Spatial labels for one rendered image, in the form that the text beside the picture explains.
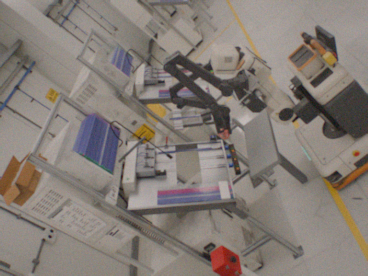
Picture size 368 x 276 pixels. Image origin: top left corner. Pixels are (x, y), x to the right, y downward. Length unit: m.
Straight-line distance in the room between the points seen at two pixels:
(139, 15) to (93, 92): 3.57
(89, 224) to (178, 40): 5.09
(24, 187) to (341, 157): 2.10
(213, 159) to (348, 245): 1.08
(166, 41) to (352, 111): 5.03
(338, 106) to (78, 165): 1.68
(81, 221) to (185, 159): 1.77
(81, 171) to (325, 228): 1.75
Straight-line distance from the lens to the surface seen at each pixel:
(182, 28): 7.07
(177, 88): 2.65
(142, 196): 2.55
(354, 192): 2.92
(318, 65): 2.54
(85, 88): 3.64
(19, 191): 2.45
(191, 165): 4.09
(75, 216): 2.54
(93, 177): 2.44
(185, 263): 2.90
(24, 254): 3.75
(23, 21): 5.62
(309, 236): 2.94
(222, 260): 2.22
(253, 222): 2.56
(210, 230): 2.67
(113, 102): 3.65
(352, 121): 2.64
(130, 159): 2.76
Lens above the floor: 2.20
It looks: 25 degrees down
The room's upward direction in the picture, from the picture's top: 53 degrees counter-clockwise
